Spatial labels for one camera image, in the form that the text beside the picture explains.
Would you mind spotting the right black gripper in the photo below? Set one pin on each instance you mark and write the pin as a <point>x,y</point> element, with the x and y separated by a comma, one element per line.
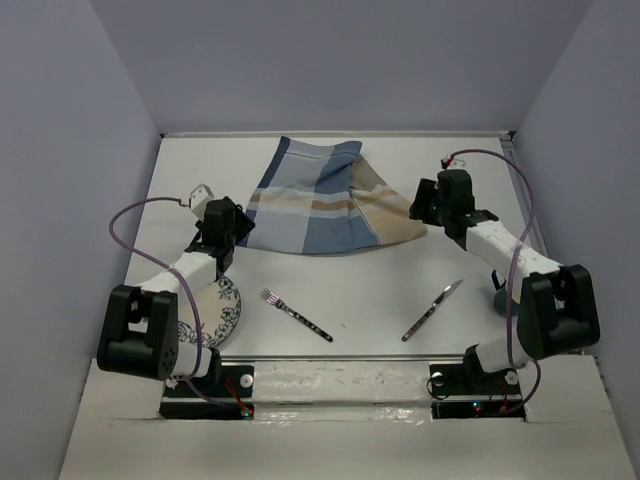
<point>420,207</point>

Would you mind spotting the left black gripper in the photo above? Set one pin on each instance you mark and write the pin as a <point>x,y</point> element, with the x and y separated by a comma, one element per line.
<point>241,224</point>

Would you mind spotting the blue beige plaid cloth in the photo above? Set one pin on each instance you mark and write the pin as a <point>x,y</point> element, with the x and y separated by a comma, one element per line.
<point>326,200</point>

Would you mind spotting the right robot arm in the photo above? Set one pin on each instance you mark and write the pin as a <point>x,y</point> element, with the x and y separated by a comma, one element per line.
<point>554,306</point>

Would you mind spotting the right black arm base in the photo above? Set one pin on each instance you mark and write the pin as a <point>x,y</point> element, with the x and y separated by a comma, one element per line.
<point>455,397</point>

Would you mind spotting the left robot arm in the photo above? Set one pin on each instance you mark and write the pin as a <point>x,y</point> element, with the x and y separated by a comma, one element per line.
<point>169,328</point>

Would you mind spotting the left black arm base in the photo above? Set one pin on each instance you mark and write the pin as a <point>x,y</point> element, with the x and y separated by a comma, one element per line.
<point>230,399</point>

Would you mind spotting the blue floral ceramic plate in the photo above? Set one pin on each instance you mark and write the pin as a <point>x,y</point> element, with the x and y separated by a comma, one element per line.
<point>219,308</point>

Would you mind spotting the silver fork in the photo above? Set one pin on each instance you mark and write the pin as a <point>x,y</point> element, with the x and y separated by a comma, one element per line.
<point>279,304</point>

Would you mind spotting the silver table knife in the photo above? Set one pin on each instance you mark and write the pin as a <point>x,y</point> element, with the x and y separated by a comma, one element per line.
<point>435,304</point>

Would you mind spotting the dark teal cup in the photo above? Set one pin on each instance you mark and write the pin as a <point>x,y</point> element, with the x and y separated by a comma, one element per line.
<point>500,296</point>

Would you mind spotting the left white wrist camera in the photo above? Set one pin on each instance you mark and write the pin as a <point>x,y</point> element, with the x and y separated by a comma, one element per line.
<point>199,198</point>

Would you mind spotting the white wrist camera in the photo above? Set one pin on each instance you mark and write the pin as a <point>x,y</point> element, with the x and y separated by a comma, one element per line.
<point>452,162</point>
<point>199,198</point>

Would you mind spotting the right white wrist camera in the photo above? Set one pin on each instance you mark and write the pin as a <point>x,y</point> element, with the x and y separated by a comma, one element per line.
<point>452,162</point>

